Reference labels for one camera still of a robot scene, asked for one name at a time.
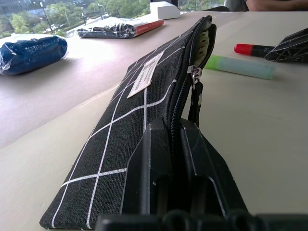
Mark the black grid zipper pouch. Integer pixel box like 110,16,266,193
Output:
39,15,217,231

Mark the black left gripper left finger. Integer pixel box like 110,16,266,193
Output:
121,117,174,215

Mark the dark plastic-wrapped packet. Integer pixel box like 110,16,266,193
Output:
76,22,138,39

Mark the person in grey shirt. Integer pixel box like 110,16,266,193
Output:
224,0,308,13

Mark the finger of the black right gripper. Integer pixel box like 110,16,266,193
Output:
264,27,308,64

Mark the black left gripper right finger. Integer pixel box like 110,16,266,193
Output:
180,118,249,217

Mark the blue plastic-wrapped bundle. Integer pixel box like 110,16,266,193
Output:
0,35,69,77

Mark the green highlighter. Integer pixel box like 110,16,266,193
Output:
204,54,277,80

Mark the red cap black marker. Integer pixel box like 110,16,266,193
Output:
233,43,276,59

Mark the red white flat box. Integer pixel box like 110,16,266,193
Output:
134,19,165,37

